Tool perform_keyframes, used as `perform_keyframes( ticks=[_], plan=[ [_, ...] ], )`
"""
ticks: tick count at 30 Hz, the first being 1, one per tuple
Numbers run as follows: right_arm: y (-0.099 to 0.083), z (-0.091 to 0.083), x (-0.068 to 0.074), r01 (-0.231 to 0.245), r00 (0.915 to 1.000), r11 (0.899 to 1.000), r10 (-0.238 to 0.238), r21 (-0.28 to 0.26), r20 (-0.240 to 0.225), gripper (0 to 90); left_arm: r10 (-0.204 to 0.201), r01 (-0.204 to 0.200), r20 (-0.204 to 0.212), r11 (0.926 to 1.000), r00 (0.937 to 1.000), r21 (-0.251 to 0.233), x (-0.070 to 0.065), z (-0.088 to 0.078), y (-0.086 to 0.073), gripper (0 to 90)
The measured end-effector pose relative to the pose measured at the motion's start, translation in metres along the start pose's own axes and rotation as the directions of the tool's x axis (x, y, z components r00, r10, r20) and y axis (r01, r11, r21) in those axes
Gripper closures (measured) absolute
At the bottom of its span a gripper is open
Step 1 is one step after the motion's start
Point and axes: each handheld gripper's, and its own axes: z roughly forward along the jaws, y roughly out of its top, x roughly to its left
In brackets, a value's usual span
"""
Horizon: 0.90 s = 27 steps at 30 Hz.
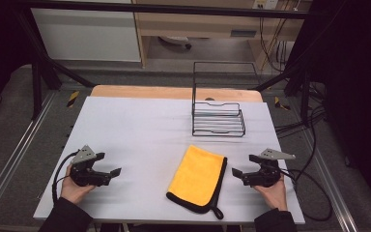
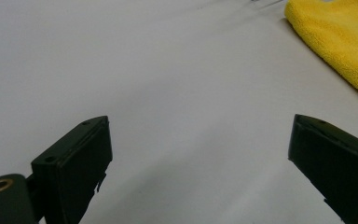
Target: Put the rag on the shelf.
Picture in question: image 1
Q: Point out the wooden table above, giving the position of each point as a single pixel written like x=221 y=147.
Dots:
x=148 y=92

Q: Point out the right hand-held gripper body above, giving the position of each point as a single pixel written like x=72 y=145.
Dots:
x=265 y=175

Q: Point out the aluminium floor rail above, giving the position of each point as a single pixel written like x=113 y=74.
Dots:
x=330 y=180
x=16 y=151

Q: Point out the white cabinet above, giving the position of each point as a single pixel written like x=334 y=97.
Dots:
x=87 y=35

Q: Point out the black curtain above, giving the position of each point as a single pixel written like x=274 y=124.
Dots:
x=357 y=80

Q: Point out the wooden desk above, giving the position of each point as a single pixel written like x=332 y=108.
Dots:
x=199 y=24

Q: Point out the yellow cloth with black edge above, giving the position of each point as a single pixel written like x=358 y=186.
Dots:
x=196 y=174

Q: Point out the white table cover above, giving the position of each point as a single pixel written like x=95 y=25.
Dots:
x=141 y=138

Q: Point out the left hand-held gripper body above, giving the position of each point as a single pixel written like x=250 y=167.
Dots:
x=83 y=175

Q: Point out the yellow black floor tape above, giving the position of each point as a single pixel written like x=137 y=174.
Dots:
x=72 y=99
x=281 y=104

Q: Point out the person's right hand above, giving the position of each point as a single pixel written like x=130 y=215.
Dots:
x=275 y=195

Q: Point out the black metal frame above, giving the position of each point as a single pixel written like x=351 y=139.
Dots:
x=161 y=8

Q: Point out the person's left hand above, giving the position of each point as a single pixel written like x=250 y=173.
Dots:
x=71 y=190

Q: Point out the white wall socket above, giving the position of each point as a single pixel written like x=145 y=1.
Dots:
x=265 y=4

